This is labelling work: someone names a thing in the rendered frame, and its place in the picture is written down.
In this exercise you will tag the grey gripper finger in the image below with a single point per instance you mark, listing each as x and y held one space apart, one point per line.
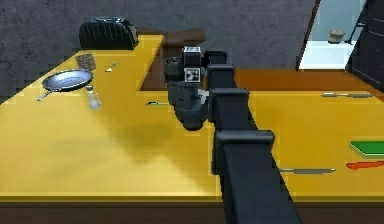
156 103

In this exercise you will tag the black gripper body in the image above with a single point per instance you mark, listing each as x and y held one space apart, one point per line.
188 106

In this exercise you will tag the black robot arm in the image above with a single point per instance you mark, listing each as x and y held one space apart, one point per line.
253 180

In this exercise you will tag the grey ribbed cup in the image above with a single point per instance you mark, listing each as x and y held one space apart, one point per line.
86 62

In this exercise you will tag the black toaster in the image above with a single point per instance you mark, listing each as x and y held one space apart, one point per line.
108 34

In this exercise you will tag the yellow top table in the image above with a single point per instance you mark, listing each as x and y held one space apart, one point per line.
83 150

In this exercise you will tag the grey frying pan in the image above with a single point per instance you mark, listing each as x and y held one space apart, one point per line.
68 80

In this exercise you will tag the beige round pot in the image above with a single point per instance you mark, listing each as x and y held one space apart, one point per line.
336 36

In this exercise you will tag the green book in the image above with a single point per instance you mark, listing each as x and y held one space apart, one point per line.
368 147

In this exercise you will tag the orange red flat utensil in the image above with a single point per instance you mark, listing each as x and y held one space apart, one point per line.
365 164

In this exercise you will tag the dark cupboard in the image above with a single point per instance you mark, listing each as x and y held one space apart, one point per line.
368 43

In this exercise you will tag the brown door frame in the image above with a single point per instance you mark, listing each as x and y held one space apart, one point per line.
308 33

